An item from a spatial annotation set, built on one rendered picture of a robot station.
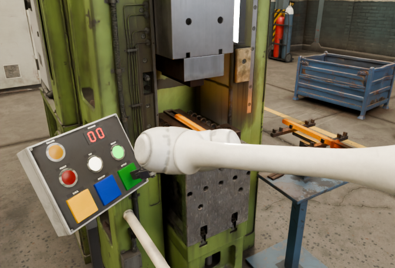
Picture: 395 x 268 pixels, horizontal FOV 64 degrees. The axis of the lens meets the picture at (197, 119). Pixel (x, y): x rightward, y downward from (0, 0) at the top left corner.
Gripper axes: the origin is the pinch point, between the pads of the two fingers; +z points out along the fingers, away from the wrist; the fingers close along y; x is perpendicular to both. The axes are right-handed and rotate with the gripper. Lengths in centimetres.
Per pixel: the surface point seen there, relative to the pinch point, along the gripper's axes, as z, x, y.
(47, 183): 5.4, 10.9, -26.2
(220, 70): -15, 22, 52
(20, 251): 158, -28, 6
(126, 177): 4.7, 0.4, -2.1
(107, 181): 4.7, 2.7, -9.2
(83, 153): 5.4, 14.3, -11.9
